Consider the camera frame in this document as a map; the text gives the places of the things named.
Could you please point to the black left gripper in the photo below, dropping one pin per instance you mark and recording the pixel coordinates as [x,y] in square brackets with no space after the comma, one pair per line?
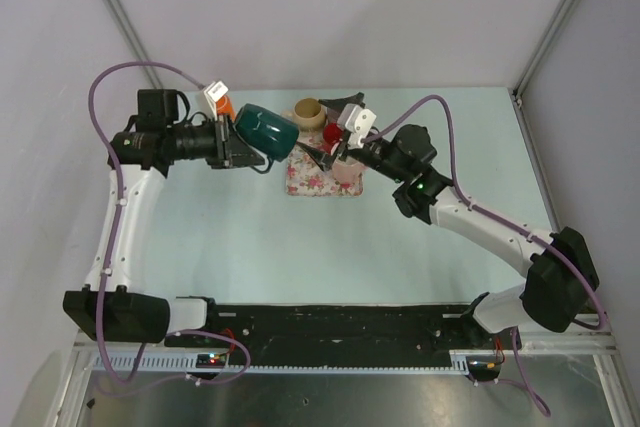
[231,150]

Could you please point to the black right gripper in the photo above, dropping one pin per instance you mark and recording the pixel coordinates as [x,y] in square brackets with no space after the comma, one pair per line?
[324,159]

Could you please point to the dark green mug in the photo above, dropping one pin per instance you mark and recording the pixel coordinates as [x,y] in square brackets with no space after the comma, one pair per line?
[269,133]

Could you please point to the pink ceramic mug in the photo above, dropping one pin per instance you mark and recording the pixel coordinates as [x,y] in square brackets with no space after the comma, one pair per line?
[347,172]

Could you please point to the orange mug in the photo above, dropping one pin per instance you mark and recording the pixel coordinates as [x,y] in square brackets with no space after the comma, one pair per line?
[224,107]

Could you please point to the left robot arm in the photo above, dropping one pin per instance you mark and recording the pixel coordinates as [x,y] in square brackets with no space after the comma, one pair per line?
[115,304]

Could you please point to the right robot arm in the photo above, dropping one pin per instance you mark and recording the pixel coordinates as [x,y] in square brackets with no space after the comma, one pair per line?
[560,277]

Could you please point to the floral pattern tray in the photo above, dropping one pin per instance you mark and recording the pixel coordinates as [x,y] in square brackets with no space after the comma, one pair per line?
[304,178]

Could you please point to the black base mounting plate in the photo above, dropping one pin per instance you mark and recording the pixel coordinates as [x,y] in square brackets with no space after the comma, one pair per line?
[441,325]

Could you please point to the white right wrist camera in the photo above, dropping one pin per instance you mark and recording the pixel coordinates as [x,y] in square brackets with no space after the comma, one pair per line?
[357,121]

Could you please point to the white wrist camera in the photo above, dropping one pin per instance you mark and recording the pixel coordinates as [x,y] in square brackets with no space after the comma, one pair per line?
[357,121]
[214,92]

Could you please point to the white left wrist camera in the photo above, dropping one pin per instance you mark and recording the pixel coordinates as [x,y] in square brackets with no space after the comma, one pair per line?
[214,92]

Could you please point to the aluminium frame rail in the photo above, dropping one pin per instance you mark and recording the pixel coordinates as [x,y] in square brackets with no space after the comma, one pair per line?
[309,351]

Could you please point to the grey slotted cable duct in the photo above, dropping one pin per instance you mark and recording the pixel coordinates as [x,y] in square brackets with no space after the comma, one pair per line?
[214,363]

